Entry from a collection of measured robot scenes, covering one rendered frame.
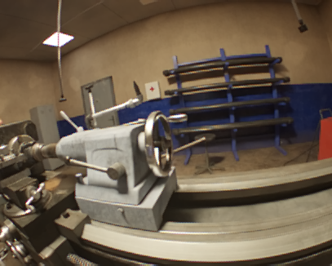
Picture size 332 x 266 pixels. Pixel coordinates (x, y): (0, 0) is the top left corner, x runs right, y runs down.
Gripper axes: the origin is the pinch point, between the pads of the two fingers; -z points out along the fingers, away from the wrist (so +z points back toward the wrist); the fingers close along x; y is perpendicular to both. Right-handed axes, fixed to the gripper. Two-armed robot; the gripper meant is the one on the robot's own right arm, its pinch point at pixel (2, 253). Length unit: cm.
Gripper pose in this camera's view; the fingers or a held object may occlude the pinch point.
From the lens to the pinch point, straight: 109.3
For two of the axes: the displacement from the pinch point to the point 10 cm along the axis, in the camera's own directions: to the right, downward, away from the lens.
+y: -9.4, 1.7, 3.1
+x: -2.2, -9.6, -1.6
